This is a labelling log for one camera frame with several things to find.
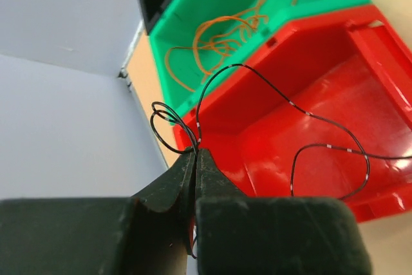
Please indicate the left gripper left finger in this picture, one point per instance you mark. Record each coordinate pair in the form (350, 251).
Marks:
(147, 233)

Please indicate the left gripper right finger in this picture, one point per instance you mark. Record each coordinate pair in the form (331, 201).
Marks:
(237, 234)

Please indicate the green plastic bin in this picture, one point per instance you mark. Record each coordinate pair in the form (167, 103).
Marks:
(195, 37)

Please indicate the red plastic bin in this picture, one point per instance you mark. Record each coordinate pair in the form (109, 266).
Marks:
(323, 108)

